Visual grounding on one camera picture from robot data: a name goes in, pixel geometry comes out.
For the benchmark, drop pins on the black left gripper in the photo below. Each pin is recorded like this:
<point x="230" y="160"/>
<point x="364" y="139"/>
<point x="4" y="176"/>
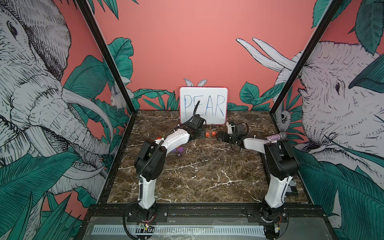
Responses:
<point x="203" y="130"/>

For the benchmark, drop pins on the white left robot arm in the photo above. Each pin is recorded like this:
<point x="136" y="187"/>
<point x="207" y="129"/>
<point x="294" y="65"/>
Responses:
<point x="151" y="159"/>

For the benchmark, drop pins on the white perforated strip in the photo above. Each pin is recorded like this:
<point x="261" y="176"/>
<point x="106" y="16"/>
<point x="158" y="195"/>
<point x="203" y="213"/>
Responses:
<point x="167" y="230"/>

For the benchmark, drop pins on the pink framed whiteboard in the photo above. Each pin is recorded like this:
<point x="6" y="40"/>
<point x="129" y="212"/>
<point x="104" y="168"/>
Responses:
<point x="211" y="103"/>

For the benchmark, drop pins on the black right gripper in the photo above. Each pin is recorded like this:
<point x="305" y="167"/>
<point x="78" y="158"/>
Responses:
<point x="224" y="139"/>

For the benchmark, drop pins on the black front frame rail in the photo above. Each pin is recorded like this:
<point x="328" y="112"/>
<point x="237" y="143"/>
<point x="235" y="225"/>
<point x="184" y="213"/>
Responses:
<point x="165" y="211"/>

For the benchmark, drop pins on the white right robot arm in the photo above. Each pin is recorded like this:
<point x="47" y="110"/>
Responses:
<point x="280" y="161"/>

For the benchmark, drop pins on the glittery purple microphone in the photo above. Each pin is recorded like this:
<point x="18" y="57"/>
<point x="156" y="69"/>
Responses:
<point x="277" y="137"/>

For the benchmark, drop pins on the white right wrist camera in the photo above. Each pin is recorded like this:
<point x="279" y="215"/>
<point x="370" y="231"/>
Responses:
<point x="229" y="128"/>

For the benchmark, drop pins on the black white checkerboard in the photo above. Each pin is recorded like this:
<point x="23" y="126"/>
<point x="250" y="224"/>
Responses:
<point x="292" y="189"/>

